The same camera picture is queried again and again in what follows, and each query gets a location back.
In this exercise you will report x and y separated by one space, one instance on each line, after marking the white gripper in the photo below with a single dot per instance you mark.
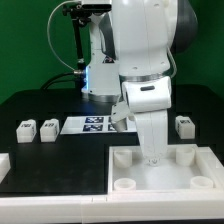
148 102

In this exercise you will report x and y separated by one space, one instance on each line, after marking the white square tabletop part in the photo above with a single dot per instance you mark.
182 168

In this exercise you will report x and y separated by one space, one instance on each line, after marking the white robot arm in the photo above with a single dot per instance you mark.
131 64

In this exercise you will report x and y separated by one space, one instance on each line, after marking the paper sheet with markers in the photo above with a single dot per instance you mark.
87 124

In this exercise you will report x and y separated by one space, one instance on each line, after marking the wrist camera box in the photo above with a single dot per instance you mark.
120 114

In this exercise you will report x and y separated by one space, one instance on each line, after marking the white U-shaped fence wall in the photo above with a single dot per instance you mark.
114 207

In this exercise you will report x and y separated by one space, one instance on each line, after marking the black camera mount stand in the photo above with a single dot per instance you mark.
80 18

